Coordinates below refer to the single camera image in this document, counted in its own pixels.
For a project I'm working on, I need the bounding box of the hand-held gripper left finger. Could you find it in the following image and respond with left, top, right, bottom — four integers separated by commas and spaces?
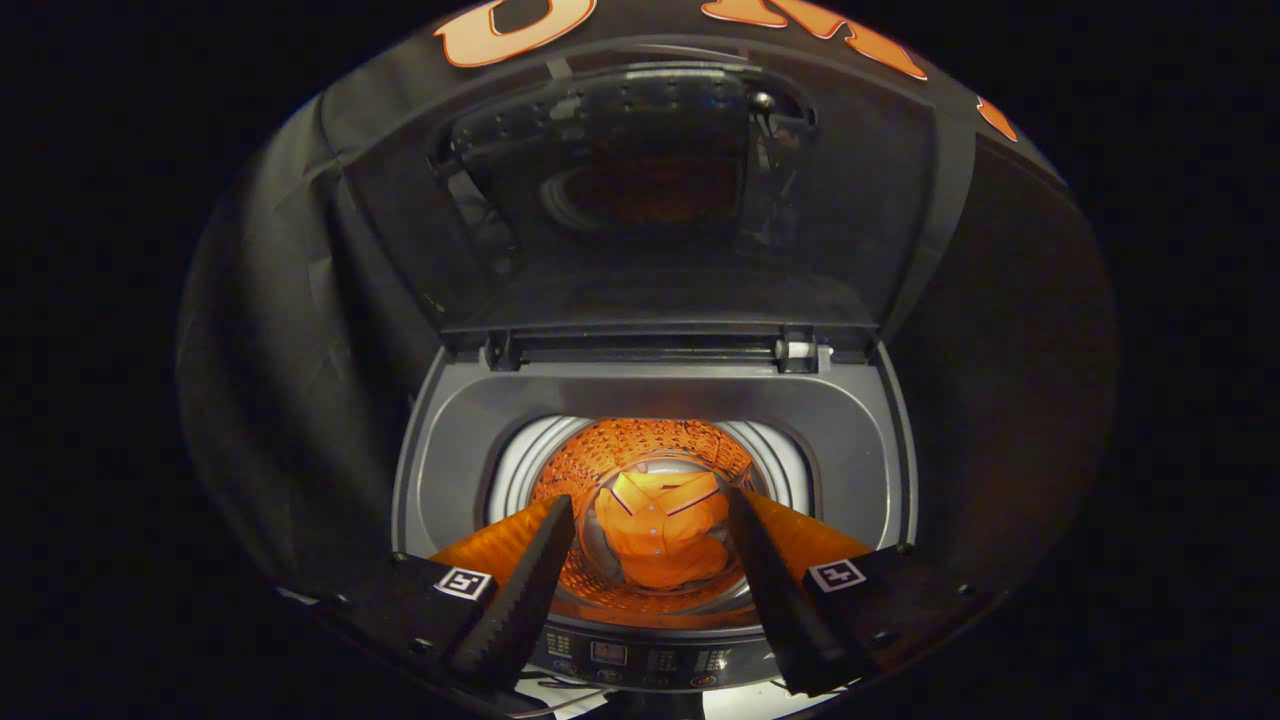
275, 493, 579, 701

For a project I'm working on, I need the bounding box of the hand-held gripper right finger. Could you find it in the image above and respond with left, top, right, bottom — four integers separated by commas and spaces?
725, 487, 1001, 698

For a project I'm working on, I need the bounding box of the yellow polo shirt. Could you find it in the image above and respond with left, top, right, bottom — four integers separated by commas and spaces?
592, 470, 733, 591

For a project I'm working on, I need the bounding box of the dark glass washing machine lid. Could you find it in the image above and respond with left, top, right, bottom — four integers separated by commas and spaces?
320, 40, 976, 346

